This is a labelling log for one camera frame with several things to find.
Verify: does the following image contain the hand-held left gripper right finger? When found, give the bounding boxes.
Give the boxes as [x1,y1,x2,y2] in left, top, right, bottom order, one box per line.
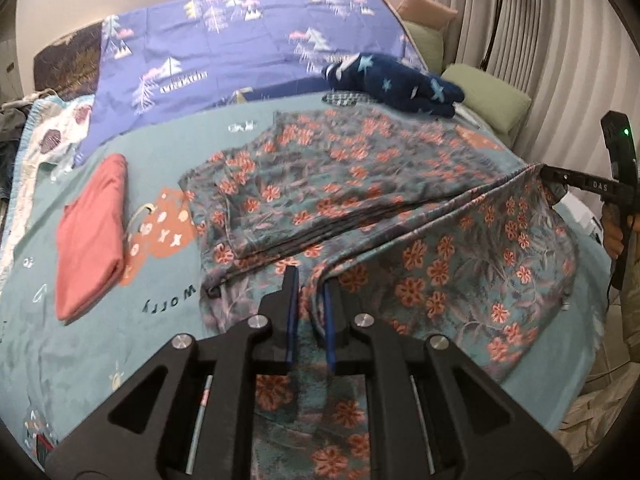
[322,280,576,480]

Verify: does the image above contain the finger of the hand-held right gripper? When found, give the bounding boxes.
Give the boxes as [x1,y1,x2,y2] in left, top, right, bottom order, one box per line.
[539,164,585,195]

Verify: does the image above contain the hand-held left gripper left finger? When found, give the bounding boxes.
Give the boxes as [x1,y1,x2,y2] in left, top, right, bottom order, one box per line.
[45,265,301,480]

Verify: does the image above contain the floral print garment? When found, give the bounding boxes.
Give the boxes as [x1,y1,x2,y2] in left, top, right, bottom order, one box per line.
[178,107,578,480]

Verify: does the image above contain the pile of grey clothes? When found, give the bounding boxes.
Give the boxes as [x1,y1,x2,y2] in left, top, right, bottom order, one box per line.
[0,90,32,201]

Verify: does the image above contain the person's right hand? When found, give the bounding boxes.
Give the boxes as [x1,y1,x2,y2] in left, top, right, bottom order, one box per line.
[602,199,626,261]

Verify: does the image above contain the green cushion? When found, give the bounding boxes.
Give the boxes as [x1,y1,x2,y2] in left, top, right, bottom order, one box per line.
[404,20,446,73]
[442,63,532,133]

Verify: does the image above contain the white pleated curtain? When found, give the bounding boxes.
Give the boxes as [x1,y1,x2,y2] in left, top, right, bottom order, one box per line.
[435,0,640,161]

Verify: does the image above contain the navy star print garment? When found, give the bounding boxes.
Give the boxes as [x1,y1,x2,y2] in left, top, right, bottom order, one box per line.
[321,52,466,120]

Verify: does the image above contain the pink pillow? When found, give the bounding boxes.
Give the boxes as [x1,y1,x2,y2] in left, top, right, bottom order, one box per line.
[397,0,458,31]

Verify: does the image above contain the folded pink garment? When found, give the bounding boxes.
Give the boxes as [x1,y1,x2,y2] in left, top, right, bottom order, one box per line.
[55,153,128,322]

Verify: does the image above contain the beige leaf print cloth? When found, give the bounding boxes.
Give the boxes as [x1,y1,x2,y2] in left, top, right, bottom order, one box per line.
[552,360,637,468]

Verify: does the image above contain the purple tree print sheet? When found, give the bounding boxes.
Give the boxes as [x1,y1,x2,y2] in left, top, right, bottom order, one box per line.
[75,0,428,167]

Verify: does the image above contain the white shell print quilt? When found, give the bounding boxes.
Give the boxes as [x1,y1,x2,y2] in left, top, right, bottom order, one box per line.
[0,95,96,261]

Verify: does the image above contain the dark printed headboard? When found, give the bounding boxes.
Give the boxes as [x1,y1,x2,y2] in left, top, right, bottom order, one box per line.
[32,21,103,102]

